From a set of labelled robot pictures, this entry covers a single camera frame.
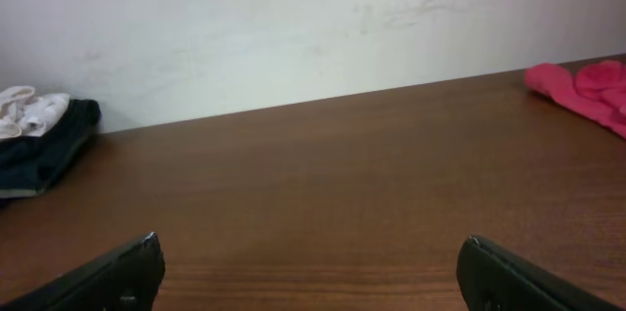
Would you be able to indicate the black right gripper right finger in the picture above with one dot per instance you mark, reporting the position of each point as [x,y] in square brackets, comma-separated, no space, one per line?
[492,278]

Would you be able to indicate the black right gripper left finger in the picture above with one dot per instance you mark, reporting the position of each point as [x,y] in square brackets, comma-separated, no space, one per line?
[125,278]

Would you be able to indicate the orange printed t-shirt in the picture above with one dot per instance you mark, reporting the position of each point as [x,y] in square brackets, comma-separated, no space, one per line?
[596,91]

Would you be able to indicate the navy folded garment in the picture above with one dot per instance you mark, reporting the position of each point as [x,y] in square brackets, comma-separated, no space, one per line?
[31,165]

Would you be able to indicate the white folded t-shirt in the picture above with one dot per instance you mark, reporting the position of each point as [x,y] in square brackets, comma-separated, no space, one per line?
[25,114]

